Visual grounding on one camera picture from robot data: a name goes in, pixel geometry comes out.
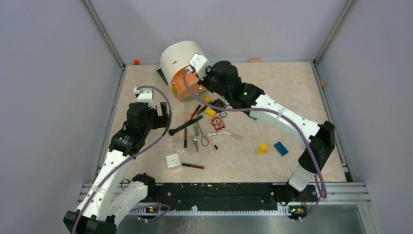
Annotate wooden block on ledge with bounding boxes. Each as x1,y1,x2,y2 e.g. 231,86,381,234
247,58,262,63

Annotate white cosmetic box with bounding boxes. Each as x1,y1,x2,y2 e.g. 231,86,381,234
166,153,182,170

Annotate white round drawer organizer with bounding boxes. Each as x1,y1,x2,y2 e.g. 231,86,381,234
160,40,204,101

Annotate yellow cube block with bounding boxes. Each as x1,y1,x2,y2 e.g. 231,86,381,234
205,107,216,117

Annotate black makeup brush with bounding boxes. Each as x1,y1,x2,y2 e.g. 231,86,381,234
168,115,203,136

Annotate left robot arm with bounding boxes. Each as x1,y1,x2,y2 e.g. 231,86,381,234
63,85,172,234

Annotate green tube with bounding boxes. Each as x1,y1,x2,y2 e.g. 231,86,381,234
193,123,200,137

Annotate brown lip gloss tube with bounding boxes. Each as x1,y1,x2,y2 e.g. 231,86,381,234
184,128,188,148

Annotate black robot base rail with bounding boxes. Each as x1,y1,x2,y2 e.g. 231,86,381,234
142,183,317,212

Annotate small yellow block with cap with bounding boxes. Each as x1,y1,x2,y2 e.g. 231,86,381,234
204,96,211,103

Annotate dark red lipstick tube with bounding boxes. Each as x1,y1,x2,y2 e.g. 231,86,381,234
181,163,205,170

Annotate clear plastic wrapper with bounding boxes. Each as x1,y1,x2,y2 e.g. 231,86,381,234
172,135,199,156

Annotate pink makeup sponge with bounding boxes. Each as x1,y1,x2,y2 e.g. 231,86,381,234
180,112,192,122

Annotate black square compact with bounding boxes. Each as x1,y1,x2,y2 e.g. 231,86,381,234
211,98,226,113

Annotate black lego plate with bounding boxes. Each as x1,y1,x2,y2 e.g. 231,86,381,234
156,68,169,86

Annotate blue lego brick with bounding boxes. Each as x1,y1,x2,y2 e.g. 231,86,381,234
274,141,289,156

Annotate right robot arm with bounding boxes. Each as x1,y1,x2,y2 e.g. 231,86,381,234
192,61,336,201

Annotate black wire loop tool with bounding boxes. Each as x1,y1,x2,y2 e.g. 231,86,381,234
197,123,209,147

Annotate silver small tube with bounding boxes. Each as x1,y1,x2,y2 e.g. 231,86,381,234
207,131,223,137

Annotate black eyeliner pen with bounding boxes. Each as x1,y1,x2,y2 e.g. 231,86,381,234
196,105,208,115

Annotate thin pink makeup pencil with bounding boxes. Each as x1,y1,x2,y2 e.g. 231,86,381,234
204,135,218,150

